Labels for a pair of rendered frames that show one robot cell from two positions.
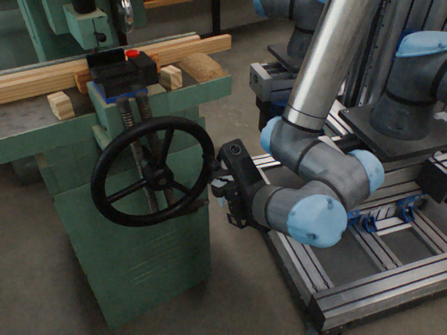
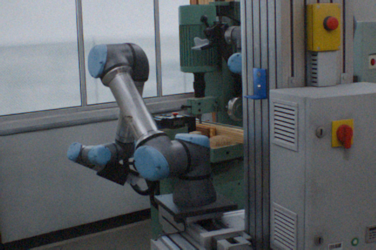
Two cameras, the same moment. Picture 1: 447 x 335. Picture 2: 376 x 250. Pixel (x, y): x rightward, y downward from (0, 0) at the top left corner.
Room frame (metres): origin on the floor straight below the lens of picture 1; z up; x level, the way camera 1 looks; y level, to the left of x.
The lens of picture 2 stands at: (0.65, -2.37, 1.42)
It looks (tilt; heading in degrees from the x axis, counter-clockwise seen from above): 9 degrees down; 87
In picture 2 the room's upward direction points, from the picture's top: 2 degrees counter-clockwise
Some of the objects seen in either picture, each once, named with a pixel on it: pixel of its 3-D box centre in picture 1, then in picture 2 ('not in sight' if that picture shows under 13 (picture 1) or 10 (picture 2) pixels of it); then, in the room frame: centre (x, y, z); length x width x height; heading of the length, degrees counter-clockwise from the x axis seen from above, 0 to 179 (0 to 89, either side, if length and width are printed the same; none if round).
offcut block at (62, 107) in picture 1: (61, 106); not in sight; (0.70, 0.36, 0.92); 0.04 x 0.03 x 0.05; 42
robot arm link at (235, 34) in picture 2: not in sight; (246, 36); (1.04, -0.08, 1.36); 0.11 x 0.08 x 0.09; 122
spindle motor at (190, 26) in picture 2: not in sight; (197, 38); (0.88, 0.32, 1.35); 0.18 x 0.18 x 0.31
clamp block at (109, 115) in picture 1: (128, 104); (167, 136); (0.72, 0.22, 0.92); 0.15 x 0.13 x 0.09; 122
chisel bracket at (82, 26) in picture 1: (88, 27); (203, 106); (0.90, 0.33, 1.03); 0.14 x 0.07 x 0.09; 32
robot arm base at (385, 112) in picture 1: (405, 107); (194, 185); (0.78, -0.46, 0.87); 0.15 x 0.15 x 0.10
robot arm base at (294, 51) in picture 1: (309, 38); not in sight; (1.26, -0.31, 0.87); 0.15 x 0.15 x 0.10
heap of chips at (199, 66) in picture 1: (201, 62); (220, 139); (0.94, 0.06, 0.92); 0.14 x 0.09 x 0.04; 32
